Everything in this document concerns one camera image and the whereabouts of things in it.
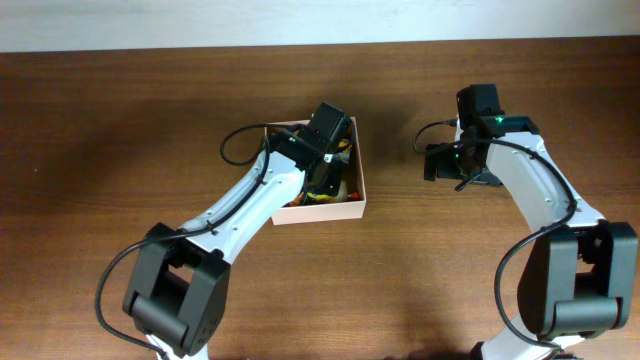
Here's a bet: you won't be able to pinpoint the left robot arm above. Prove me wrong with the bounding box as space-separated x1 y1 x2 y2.
123 103 356 359

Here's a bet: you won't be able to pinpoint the yellow plush duck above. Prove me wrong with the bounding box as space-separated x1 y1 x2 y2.
288 193 305 207

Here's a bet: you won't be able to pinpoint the pink hat rubber duck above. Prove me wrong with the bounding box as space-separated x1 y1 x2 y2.
335 181 361 203

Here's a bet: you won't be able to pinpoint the yellow ball blue letters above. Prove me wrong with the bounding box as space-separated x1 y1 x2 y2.
306 192 336 204

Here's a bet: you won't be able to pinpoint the white cardboard box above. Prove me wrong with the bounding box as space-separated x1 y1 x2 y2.
271 117 367 225

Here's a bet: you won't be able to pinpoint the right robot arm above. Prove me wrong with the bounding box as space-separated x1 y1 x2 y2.
422 84 639 360

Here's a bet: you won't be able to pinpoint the right black cable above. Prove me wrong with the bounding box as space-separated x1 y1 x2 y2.
412 119 579 350

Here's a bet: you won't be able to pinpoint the left black cable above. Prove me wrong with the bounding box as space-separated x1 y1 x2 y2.
93 122 357 360

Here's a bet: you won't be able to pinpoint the black cable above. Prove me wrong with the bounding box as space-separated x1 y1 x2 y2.
93 122 357 360
412 119 579 350

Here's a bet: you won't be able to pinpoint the red grey toy truck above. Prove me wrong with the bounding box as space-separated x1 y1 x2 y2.
333 137 355 164

